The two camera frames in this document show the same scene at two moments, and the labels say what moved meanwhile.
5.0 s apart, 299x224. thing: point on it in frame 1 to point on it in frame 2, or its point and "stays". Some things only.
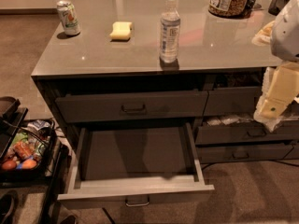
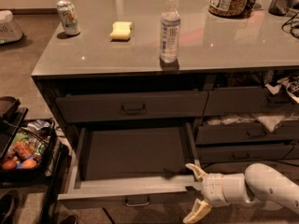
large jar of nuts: (231, 1) stays
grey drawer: (135, 165) stays
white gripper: (287, 35) to (211, 187)
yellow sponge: (121, 32) stays
